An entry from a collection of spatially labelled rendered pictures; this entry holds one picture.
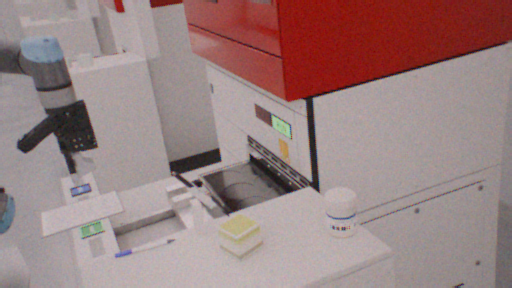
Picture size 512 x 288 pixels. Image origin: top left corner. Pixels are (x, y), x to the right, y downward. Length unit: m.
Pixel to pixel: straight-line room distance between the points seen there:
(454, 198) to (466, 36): 0.52
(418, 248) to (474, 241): 0.24
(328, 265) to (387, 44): 0.62
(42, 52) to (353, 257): 0.80
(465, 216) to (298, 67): 0.86
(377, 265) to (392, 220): 0.50
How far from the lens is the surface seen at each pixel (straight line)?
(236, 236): 1.08
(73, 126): 1.26
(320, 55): 1.28
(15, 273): 1.61
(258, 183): 1.56
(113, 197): 1.52
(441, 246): 1.82
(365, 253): 1.12
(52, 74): 1.21
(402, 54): 1.43
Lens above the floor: 1.63
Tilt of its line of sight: 23 degrees down
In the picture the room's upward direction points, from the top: 7 degrees counter-clockwise
